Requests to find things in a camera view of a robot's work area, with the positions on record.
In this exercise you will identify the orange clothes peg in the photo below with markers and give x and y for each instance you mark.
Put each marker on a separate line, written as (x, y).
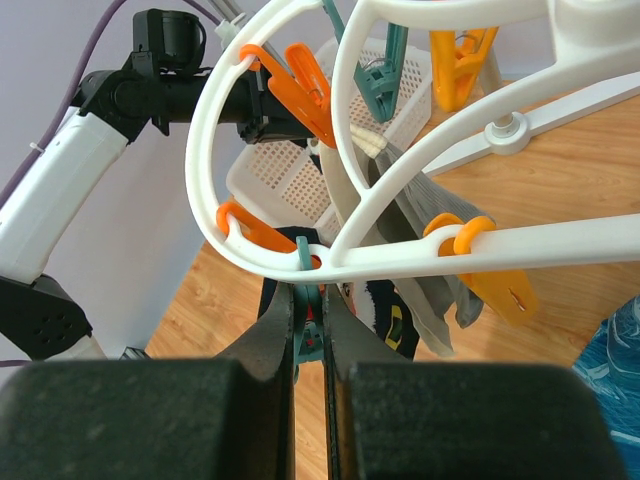
(255, 230)

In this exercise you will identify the white round clip hanger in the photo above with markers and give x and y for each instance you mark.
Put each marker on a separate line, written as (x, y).
(593, 41)

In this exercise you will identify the cream beige sock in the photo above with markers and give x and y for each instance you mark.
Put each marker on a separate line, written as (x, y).
(428, 298)

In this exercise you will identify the blue patterned cloth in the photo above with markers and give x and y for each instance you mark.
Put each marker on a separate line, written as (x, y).
(609, 365)

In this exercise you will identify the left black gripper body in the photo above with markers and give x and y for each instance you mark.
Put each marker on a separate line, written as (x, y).
(269, 120)

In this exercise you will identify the teal clothes peg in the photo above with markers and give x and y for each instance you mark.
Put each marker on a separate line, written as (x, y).
(308, 323)
(378, 81)

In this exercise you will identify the dark navy sock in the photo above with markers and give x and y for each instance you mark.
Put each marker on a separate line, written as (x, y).
(375, 303)

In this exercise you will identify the yellow clothes peg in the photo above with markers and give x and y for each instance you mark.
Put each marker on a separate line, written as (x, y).
(508, 293)
(457, 60)

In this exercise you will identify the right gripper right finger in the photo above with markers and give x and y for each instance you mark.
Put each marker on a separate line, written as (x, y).
(391, 418)

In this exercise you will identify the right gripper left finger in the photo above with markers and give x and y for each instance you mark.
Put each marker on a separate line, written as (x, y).
(225, 417)

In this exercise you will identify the white plastic basket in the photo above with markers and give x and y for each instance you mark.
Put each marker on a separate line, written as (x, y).
(279, 184)

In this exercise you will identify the orange peg holding sock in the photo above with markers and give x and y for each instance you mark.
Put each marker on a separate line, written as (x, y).
(305, 93)

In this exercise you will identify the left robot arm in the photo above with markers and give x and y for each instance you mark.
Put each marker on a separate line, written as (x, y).
(101, 114)

